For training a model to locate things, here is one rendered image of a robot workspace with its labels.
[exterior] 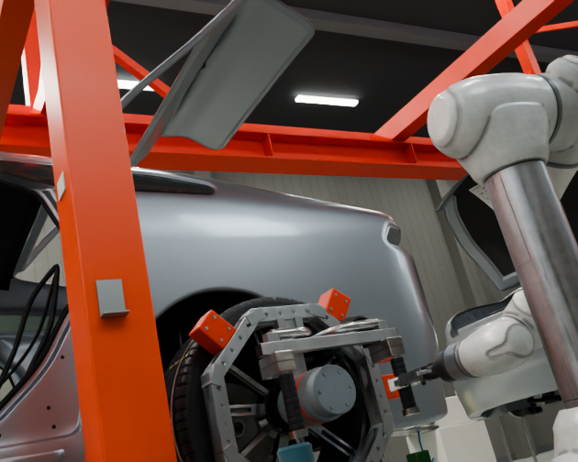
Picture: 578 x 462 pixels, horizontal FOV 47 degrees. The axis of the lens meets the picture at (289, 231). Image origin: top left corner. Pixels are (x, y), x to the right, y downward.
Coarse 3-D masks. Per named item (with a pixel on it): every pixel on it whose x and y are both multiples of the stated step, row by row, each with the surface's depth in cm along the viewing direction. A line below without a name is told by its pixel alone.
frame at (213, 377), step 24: (264, 312) 186; (288, 312) 189; (312, 312) 193; (240, 336) 180; (216, 360) 173; (360, 360) 198; (216, 384) 170; (216, 408) 167; (384, 408) 192; (216, 432) 169; (384, 432) 188; (216, 456) 167; (240, 456) 165; (360, 456) 186
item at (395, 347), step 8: (400, 336) 177; (376, 344) 178; (384, 344) 175; (392, 344) 174; (400, 344) 176; (376, 352) 178; (384, 352) 175; (392, 352) 173; (400, 352) 175; (376, 360) 178; (384, 360) 178
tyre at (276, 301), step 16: (240, 304) 193; (256, 304) 195; (272, 304) 198; (288, 304) 200; (176, 352) 200; (192, 352) 180; (208, 352) 182; (176, 368) 185; (192, 368) 178; (176, 384) 179; (192, 384) 176; (176, 400) 176; (192, 400) 174; (176, 416) 174; (192, 416) 172; (368, 416) 198; (176, 432) 175; (192, 432) 171; (208, 432) 173; (192, 448) 169; (208, 448) 171
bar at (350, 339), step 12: (324, 336) 169; (336, 336) 170; (348, 336) 172; (360, 336) 174; (372, 336) 176; (384, 336) 178; (264, 348) 159; (276, 348) 161; (288, 348) 162; (300, 348) 164; (312, 348) 166; (324, 348) 169
